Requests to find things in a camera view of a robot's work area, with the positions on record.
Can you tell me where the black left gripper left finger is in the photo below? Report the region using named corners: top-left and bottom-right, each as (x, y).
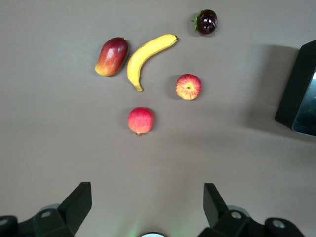
top-left (0, 182), bottom-right (93, 237)

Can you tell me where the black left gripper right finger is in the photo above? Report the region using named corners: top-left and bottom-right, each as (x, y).
top-left (197, 182), bottom-right (307, 237)

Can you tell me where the red yellow apple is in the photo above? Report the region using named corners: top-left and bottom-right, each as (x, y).
top-left (175, 73), bottom-right (202, 101)

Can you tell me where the black plastic box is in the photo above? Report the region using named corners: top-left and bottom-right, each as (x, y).
top-left (274, 39), bottom-right (316, 137)

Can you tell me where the yellow banana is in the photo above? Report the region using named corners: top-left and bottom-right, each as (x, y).
top-left (126, 34), bottom-right (179, 92)

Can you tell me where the brown table mat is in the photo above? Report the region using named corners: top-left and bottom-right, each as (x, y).
top-left (0, 0), bottom-right (316, 237)

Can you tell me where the red pomegranate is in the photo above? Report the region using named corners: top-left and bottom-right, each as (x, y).
top-left (127, 106), bottom-right (155, 137)

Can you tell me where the red yellow mango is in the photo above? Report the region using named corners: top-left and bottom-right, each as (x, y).
top-left (95, 37), bottom-right (129, 78)

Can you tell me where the dark purple mangosteen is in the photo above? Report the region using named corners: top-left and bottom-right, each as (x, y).
top-left (192, 9), bottom-right (218, 35)

